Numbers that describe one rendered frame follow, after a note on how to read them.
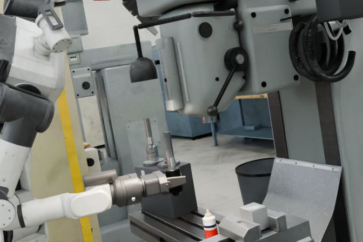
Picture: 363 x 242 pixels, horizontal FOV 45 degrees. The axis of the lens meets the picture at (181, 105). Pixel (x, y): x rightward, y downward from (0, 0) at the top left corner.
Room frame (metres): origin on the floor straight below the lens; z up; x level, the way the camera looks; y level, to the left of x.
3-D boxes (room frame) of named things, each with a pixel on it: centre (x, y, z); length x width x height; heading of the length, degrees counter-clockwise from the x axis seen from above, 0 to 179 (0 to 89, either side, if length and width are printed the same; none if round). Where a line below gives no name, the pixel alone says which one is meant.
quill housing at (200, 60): (1.34, -0.08, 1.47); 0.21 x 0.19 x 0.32; 29
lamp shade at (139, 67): (1.16, 0.09, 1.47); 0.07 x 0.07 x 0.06
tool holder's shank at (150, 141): (1.77, 0.15, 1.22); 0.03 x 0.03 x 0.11
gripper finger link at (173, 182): (1.28, 0.05, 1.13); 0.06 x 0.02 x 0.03; 104
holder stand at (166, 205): (1.73, 0.12, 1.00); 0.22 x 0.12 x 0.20; 39
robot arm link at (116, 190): (1.27, 0.26, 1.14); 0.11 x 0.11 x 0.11; 14
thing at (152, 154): (1.77, 0.15, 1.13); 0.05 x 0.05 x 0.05
